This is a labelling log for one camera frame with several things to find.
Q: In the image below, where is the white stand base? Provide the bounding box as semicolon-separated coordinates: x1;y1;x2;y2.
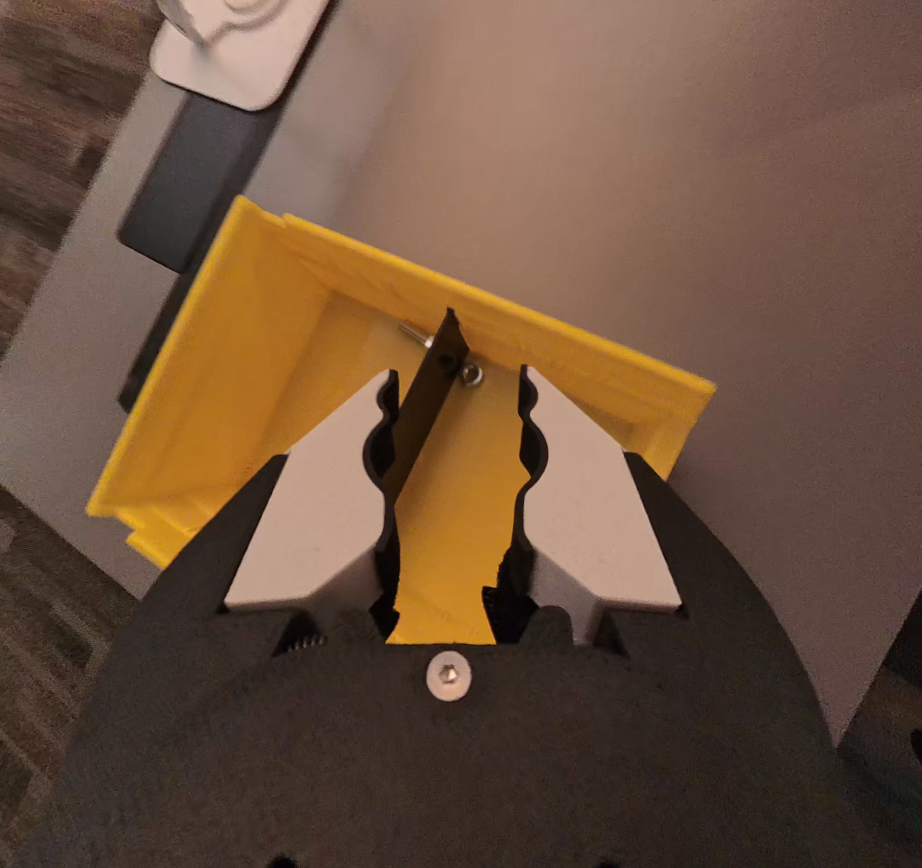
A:
144;0;359;113

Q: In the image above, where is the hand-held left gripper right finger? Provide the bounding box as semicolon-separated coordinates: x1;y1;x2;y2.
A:
481;365;683;647

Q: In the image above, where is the black bin divider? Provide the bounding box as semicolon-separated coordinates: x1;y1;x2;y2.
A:
382;306;471;516

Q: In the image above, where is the yellow plastic bin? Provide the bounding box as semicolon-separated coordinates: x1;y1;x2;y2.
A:
86;194;717;646

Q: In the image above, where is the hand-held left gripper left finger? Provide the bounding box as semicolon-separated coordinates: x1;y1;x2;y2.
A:
223;370;402;642

